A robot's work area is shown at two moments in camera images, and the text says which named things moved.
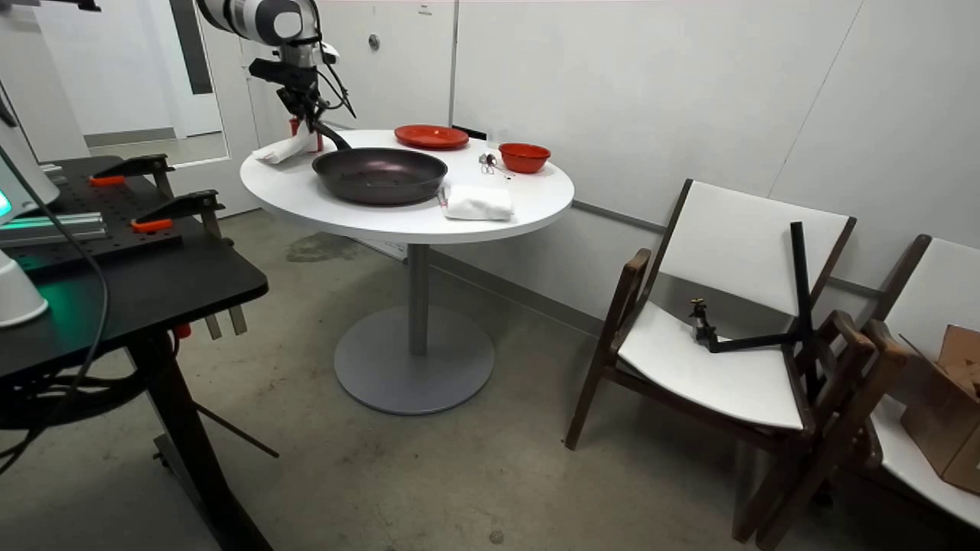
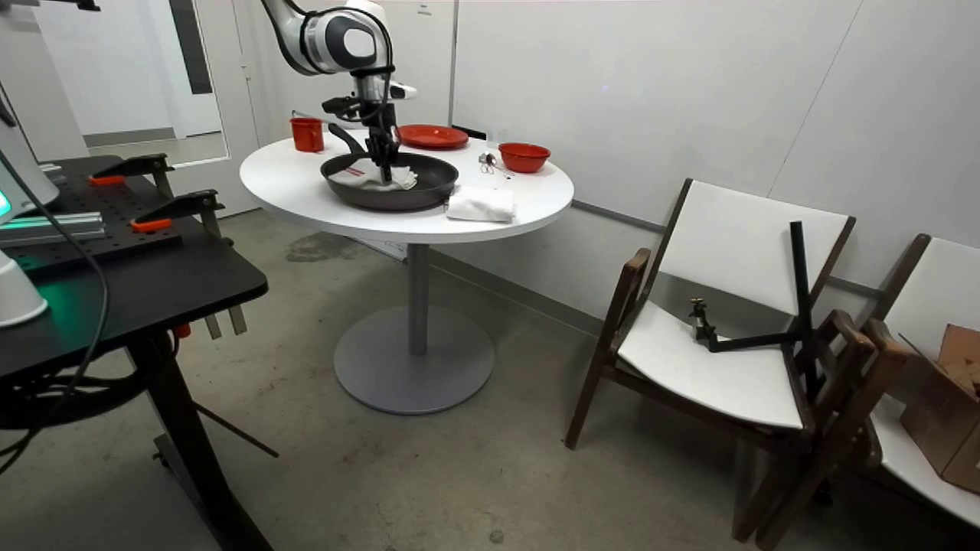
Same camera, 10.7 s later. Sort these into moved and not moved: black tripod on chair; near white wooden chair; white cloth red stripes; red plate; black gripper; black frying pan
Moved: white cloth red stripes; black gripper
Not moved: black tripod on chair; near white wooden chair; black frying pan; red plate
